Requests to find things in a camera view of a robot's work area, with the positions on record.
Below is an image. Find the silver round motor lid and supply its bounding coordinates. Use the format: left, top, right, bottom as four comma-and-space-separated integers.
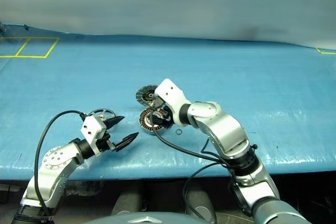
135, 83, 160, 107

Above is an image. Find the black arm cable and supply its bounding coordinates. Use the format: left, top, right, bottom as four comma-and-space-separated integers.
151, 108, 237, 221
34, 110, 86, 218

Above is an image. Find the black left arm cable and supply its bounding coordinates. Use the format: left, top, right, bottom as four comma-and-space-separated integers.
34, 110, 86, 218

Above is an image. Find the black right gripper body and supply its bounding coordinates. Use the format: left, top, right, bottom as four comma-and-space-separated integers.
161, 104, 175, 129

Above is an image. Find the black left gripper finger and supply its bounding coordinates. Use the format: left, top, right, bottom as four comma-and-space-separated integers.
103, 115, 126, 132
114, 131, 139, 153

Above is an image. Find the silver spoked rotor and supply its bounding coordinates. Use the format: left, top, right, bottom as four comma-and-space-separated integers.
88, 108, 117, 130

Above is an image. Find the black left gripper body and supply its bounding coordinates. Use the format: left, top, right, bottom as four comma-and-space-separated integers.
94, 129, 119, 154

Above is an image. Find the grey rounded shape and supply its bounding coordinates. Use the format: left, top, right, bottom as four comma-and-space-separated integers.
111, 191, 144, 216
185, 187, 217, 224

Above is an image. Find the motor housing with copper windings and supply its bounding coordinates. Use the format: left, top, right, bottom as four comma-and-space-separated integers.
138, 107, 173, 136

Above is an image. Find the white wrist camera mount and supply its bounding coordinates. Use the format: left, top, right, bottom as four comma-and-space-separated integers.
80, 115, 108, 156
154, 78, 192, 126

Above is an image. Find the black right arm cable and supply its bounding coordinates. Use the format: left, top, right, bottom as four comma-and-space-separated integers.
151, 108, 237, 221

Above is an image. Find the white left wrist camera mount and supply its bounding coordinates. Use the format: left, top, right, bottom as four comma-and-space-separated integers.
80, 115, 108, 156

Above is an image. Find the grey robot torso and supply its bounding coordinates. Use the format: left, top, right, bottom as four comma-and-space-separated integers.
89, 215, 200, 224

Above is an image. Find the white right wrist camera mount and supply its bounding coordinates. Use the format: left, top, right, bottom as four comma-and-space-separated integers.
154, 78, 192, 126

